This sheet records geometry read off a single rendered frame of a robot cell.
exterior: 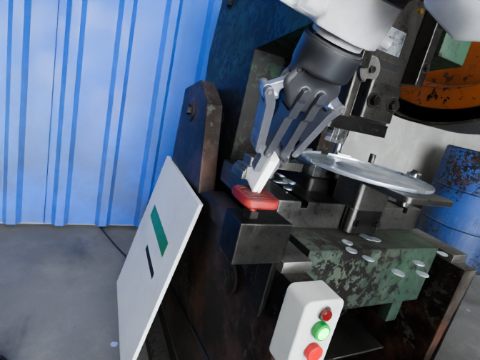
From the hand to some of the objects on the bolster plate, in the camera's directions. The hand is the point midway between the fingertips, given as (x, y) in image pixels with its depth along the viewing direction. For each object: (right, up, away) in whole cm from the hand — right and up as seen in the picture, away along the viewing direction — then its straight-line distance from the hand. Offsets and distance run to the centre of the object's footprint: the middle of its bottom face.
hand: (262, 169), depth 48 cm
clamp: (+3, -1, +29) cm, 29 cm away
